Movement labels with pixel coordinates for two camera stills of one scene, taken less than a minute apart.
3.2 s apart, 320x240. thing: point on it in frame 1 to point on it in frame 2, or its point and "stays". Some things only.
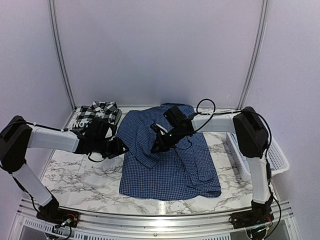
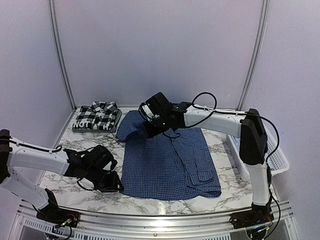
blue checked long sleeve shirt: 184,171 stays
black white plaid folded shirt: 107,110 stays
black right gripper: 162,145 to 149,133
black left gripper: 117,149 to 112,186
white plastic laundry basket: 277,159 stays
